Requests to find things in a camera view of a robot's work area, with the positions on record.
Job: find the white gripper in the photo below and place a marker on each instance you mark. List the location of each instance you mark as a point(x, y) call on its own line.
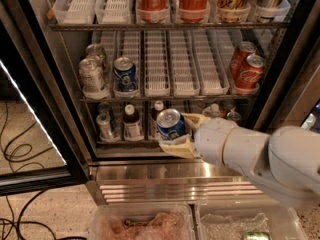
point(210, 141)

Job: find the blue pepsi can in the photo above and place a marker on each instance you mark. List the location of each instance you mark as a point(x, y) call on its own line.
point(125, 74)
point(170, 124)

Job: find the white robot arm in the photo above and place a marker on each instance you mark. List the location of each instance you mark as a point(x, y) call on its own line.
point(284, 164)

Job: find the gold can front bottom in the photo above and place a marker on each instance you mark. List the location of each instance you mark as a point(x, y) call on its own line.
point(235, 117)

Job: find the gold can rear bottom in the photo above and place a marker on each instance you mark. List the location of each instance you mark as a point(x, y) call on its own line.
point(228, 105)

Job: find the red coke can front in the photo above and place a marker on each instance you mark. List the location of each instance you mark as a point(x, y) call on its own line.
point(250, 72)

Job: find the slim silver can front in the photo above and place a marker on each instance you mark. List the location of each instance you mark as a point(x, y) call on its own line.
point(104, 123)

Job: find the slim silver can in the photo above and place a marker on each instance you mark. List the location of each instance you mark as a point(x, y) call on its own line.
point(105, 107)
point(104, 123)

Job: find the slim silver can rear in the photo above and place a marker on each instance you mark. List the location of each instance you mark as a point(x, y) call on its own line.
point(105, 107)

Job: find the steel fridge cabinet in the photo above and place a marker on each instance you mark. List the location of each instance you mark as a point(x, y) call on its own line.
point(182, 58)

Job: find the red coke can rear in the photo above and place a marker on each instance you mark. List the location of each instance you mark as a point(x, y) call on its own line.
point(243, 50)

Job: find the silver can front left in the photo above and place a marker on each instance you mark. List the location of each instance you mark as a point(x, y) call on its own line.
point(91, 75)

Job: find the green can in bin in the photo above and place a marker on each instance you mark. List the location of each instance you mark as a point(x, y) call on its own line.
point(257, 236)

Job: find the silver can rear left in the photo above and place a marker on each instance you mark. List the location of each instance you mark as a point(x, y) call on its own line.
point(97, 50)

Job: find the open glass fridge door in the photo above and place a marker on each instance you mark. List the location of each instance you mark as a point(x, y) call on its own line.
point(42, 143)

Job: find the clear water bottle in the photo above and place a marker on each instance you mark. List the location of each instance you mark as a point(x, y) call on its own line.
point(212, 111)

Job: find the brown bottle right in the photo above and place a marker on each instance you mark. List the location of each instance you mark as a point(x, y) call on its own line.
point(156, 109)

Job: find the brown bottle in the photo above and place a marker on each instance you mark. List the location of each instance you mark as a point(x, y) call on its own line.
point(132, 123)
point(156, 109)

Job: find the brown bottle left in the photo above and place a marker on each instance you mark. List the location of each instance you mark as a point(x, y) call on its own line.
point(132, 123)

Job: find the clear plastic bin right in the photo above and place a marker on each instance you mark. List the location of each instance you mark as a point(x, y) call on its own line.
point(230, 219)

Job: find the clear plastic bin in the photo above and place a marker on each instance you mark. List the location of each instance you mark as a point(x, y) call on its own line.
point(146, 221)
point(230, 219)

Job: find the clear plastic bin left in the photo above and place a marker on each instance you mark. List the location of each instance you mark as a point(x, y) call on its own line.
point(146, 221)

